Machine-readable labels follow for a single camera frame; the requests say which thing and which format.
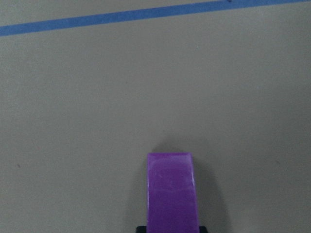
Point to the purple trapezoid block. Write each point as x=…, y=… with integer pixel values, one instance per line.
x=171, y=193

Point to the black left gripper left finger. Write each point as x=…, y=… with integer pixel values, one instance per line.
x=141, y=229

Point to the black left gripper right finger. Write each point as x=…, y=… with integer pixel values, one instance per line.
x=203, y=229

